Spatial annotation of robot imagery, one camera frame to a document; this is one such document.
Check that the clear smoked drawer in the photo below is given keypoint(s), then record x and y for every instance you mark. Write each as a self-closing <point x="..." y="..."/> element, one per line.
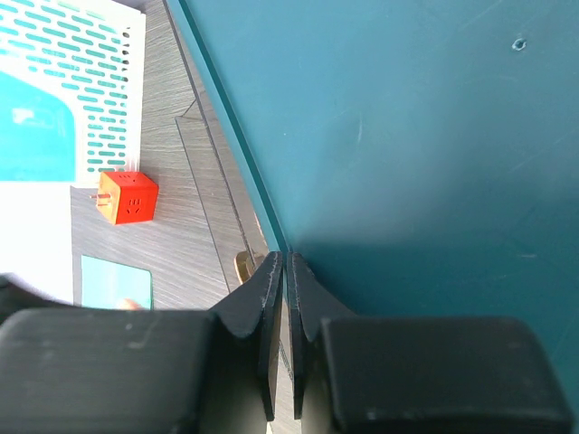
<point x="221" y="189"/>
<point x="247" y="261"/>

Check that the pink round compact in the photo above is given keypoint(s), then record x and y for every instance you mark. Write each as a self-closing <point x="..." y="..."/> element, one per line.
<point x="128" y="304"/>

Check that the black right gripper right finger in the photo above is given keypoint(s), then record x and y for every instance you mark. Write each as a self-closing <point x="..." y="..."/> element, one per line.
<point x="308" y="304"/>

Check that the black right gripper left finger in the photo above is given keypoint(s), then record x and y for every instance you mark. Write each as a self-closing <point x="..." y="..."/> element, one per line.
<point x="252" y="314"/>

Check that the teal drawer cabinet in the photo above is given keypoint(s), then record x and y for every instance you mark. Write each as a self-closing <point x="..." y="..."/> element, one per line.
<point x="422" y="156"/>

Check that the red cube block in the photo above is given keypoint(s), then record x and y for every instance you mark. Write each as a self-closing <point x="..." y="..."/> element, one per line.
<point x="126" y="197"/>

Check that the white mesh file organizer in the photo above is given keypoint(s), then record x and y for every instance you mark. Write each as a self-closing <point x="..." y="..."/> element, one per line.
<point x="71" y="90"/>

